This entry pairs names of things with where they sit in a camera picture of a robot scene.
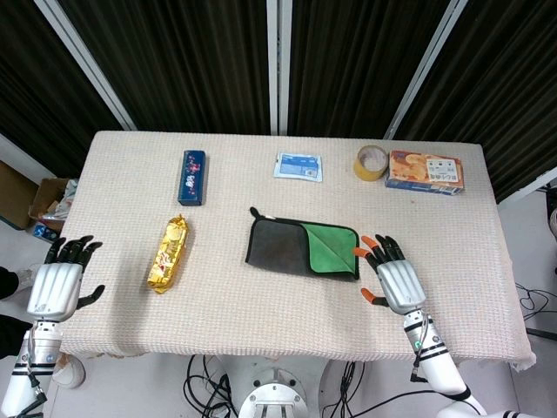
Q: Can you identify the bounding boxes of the beige waffle tablecloth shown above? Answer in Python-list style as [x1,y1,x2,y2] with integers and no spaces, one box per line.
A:
[58,130,537,371]

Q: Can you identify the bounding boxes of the white aluminium frame post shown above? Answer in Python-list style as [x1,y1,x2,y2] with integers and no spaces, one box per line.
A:
[265,0,291,135]
[34,0,137,131]
[382,0,469,140]

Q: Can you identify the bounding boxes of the yellow tape roll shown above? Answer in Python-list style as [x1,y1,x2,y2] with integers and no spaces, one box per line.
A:
[352,145,389,181]

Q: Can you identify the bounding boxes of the black trouser leg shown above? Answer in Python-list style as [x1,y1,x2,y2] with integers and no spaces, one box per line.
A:
[0,266,21,301]

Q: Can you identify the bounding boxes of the dark blue rectangular box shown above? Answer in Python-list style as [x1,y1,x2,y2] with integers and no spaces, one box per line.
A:
[177,149,208,206]

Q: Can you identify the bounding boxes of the orange printed carton box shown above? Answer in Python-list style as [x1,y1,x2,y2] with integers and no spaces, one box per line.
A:
[384,150,465,197]

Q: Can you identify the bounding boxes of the white shoe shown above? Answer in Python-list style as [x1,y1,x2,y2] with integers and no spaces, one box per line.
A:
[52,354,86,388]
[16,264,43,288]

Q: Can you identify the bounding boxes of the gold foil snack package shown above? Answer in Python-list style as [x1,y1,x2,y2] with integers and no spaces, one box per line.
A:
[146,213,191,296]

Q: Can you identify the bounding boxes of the large brown cardboard box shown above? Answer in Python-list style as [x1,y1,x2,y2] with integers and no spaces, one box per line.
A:
[0,160,39,230]

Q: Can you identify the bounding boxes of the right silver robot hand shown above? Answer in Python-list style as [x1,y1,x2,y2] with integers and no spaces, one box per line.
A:
[352,233,427,315]

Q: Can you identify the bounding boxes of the black floor cable bundle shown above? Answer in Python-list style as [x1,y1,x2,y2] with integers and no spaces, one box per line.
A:
[321,361,369,418]
[182,354,240,418]
[515,282,557,340]

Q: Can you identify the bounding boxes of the white and blue sachet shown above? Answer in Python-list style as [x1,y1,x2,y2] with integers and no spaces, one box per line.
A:
[272,151,325,184]

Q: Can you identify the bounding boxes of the grey and green microfibre cloth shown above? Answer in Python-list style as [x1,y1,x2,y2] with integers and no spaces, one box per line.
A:
[245,206,361,282]

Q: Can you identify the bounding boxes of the open cardboard box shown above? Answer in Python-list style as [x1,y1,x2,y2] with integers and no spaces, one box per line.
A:
[28,177,79,232]

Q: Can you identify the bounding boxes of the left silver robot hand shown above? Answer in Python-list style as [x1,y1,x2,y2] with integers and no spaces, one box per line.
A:
[26,234,106,322]

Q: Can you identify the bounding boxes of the black pleated curtain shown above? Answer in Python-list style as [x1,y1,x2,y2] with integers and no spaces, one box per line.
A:
[0,0,557,204]

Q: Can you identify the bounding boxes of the silver robot torso base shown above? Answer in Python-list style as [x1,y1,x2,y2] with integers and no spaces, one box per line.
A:
[238,367,332,418]

